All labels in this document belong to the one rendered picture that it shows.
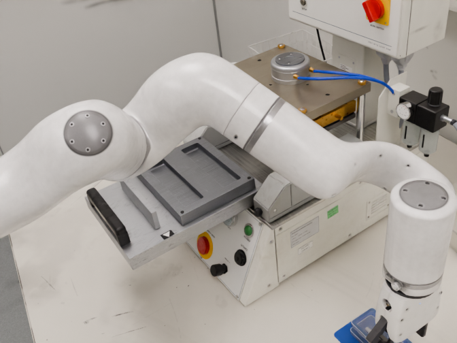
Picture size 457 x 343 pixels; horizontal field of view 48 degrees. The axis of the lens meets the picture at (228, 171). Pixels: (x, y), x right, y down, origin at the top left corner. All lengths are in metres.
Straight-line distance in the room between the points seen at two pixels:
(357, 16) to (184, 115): 0.49
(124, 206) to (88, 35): 1.59
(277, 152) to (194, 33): 2.04
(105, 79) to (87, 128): 1.97
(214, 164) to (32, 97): 1.62
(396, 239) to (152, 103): 0.38
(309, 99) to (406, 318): 0.42
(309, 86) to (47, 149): 0.55
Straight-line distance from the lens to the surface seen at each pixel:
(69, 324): 1.15
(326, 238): 1.11
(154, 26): 2.59
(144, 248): 0.91
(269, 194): 0.96
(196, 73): 0.70
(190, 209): 0.93
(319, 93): 1.00
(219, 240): 1.10
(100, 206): 0.97
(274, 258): 1.03
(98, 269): 1.23
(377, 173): 0.79
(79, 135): 0.63
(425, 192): 0.72
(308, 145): 0.68
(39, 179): 0.69
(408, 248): 0.73
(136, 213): 0.99
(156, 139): 0.76
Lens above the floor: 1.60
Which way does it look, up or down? 37 degrees down
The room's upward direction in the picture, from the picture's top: 8 degrees counter-clockwise
